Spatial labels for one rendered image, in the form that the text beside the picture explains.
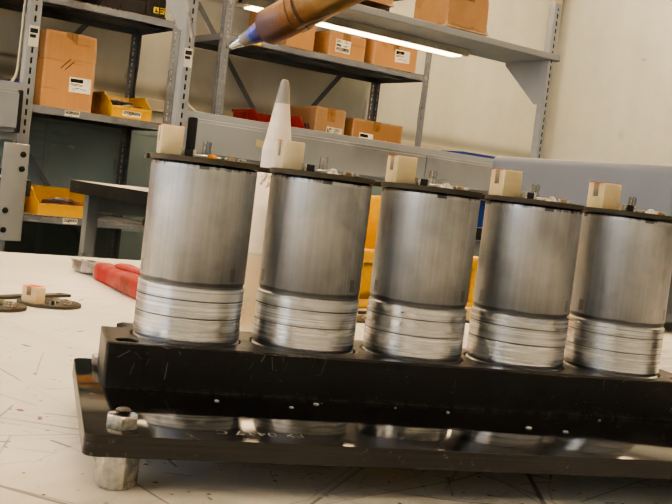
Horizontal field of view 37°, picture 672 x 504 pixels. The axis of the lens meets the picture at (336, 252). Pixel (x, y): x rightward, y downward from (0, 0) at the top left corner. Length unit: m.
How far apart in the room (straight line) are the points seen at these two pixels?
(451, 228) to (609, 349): 0.05
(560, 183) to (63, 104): 3.81
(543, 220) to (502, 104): 6.05
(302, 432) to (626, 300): 0.10
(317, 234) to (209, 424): 0.05
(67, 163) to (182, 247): 4.61
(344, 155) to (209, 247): 2.73
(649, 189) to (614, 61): 5.69
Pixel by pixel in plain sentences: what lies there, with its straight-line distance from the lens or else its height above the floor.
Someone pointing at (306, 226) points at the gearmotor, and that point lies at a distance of 0.23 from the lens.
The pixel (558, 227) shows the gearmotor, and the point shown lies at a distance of 0.25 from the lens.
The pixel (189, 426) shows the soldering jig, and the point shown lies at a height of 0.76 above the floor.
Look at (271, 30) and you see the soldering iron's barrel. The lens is 0.22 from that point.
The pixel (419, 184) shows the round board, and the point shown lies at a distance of 0.24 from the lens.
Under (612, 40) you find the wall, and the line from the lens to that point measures 6.34.
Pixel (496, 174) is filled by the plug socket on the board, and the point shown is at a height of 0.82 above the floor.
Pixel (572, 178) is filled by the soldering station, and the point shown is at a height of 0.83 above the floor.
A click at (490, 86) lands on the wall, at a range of 6.23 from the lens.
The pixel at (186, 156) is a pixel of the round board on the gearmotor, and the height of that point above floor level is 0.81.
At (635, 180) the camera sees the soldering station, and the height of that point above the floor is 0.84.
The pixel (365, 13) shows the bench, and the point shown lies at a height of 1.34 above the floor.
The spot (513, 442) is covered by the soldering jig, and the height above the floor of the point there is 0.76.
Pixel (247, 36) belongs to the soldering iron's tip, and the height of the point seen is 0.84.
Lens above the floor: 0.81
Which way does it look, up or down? 3 degrees down
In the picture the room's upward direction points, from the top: 7 degrees clockwise
